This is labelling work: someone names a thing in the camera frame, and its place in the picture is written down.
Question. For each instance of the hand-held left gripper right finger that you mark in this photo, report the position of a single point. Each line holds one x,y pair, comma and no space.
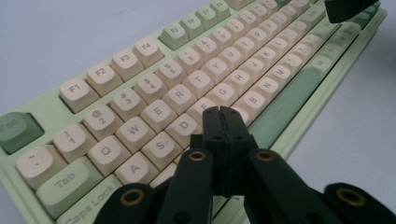
261,183

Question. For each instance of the green and cream keyboard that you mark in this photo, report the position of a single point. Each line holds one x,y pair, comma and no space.
174,71

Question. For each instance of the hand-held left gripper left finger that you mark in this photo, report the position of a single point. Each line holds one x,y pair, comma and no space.
199,180

